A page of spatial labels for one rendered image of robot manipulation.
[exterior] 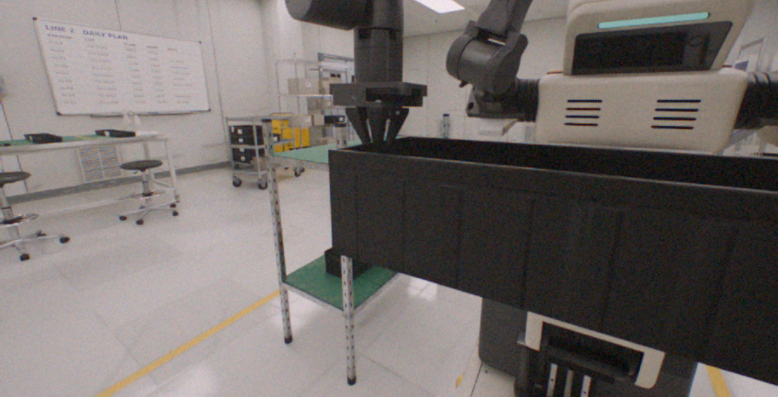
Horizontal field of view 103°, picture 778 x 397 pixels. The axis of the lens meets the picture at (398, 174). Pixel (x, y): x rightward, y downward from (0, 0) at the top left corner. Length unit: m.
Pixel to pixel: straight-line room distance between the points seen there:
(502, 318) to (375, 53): 0.94
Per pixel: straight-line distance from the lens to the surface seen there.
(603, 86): 0.63
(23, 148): 4.08
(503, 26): 0.56
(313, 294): 1.49
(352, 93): 0.36
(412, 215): 0.27
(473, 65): 0.55
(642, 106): 0.64
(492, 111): 0.66
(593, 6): 0.58
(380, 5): 0.37
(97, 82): 5.76
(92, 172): 5.80
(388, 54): 0.36
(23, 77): 5.67
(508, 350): 1.19
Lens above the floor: 1.18
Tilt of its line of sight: 14 degrees down
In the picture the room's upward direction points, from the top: straight up
